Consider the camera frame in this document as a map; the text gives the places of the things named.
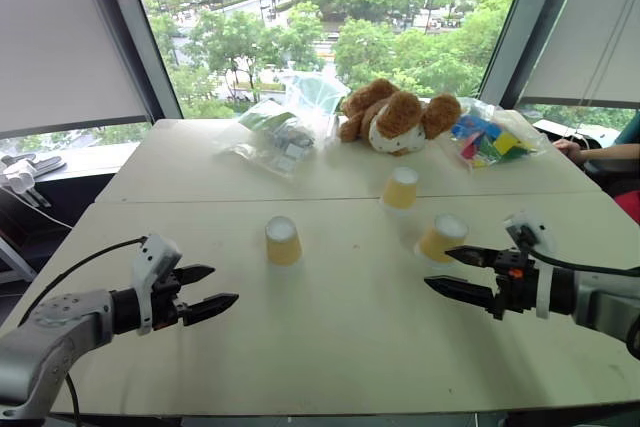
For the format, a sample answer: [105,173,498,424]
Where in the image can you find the clear bag of colourful blocks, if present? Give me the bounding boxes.
[439,96,554,174]

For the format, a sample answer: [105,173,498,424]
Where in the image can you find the white blind pull cord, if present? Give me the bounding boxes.
[563,0,637,143]

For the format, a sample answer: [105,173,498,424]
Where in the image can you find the white roller blind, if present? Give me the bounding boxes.
[519,0,640,109]
[0,0,152,140]

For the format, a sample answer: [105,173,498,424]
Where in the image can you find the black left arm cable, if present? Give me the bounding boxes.
[18,236,150,427]

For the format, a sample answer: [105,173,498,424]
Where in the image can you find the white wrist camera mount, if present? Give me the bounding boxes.
[130,233,182,337]
[503,211,558,320]

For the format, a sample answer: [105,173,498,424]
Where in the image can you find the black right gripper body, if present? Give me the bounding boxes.
[488,227,542,321]

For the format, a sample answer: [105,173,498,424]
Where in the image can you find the person's bare hand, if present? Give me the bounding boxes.
[552,139,584,162]

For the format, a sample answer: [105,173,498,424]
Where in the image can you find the white objects on windowsill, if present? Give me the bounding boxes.
[0,152,68,208]

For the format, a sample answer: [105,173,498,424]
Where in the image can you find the clear bag with green card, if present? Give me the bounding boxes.
[215,99,331,179]

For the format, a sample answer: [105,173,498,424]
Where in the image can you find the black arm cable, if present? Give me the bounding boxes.
[519,234,640,362]
[18,236,150,427]

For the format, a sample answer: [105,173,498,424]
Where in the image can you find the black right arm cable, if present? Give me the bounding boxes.
[519,234,640,362]

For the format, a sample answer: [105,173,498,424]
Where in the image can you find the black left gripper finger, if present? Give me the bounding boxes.
[179,264,217,286]
[180,292,240,327]

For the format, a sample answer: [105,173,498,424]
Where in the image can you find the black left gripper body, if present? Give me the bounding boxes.
[150,268,192,332]

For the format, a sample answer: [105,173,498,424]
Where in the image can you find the yellow paper cup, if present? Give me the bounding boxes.
[264,215,304,268]
[414,213,470,265]
[381,165,420,212]

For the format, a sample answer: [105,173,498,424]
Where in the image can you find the clear crumpled plastic bag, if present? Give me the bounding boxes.
[277,70,351,118]

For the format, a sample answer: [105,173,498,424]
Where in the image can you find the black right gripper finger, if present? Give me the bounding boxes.
[443,245,498,269]
[423,275,499,312]

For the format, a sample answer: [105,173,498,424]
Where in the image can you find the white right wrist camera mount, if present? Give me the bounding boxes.
[503,211,558,320]

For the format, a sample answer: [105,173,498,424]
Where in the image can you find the brown teddy bear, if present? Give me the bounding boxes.
[338,77,463,157]

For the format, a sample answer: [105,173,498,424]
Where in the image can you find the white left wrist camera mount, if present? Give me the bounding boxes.
[130,233,182,337]

